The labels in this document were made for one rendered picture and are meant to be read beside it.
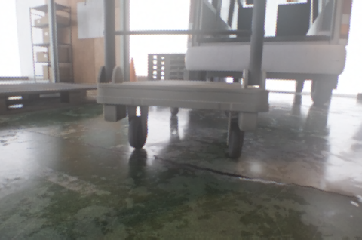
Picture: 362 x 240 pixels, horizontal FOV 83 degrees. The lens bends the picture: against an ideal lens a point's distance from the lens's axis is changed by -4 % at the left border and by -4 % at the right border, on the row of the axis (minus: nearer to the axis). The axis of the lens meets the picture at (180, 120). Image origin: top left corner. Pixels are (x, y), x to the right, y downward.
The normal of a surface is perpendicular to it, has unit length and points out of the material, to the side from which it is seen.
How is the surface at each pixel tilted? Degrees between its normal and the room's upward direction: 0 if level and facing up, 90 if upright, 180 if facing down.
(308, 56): 88
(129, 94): 90
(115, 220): 0
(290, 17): 93
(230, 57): 89
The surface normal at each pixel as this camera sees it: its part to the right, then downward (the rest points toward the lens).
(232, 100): -0.18, 0.19
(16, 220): 0.04, -0.98
